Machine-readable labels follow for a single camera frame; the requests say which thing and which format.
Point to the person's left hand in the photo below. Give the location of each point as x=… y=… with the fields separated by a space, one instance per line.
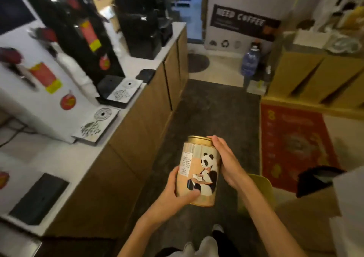
x=166 y=205

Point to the person's right hand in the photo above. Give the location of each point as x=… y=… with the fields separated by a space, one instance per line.
x=231 y=171

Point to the tall panda tea tin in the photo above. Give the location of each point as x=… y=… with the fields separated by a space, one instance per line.
x=196 y=163

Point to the person's right forearm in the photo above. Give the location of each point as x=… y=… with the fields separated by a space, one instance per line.
x=270 y=225

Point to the person's shoe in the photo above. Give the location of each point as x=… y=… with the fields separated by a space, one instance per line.
x=218 y=228

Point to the yellow-green bin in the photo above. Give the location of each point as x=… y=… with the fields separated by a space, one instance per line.
x=264 y=188

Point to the wooden counter cabinet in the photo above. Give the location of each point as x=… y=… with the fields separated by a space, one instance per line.
x=125 y=151

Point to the red patterned floor mat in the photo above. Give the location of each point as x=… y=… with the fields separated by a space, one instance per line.
x=295 y=146

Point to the black bag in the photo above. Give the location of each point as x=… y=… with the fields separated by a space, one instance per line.
x=315 y=181

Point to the brown cardboard box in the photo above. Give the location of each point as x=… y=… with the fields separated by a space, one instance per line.
x=307 y=219

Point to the blue water bottle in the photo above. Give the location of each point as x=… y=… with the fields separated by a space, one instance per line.
x=250 y=62

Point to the round dark mat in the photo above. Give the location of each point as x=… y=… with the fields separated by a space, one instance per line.
x=197 y=63

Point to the white box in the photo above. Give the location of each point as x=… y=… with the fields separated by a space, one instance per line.
x=349 y=208

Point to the tan cardboard display rack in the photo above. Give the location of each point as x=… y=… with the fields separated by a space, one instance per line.
x=312 y=74

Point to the large black flat tray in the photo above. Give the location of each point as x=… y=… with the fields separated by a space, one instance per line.
x=39 y=198

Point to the small black flat tray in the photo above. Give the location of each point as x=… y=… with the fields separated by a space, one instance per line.
x=145 y=76

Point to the white drink dispenser machine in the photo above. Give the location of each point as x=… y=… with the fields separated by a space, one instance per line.
x=25 y=103

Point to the black coffee machine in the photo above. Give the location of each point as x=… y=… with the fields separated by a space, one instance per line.
x=139 y=23

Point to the black drink dispenser machine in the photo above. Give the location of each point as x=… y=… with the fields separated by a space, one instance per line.
x=68 y=12

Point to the black screen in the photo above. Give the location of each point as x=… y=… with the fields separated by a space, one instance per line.
x=14 y=3

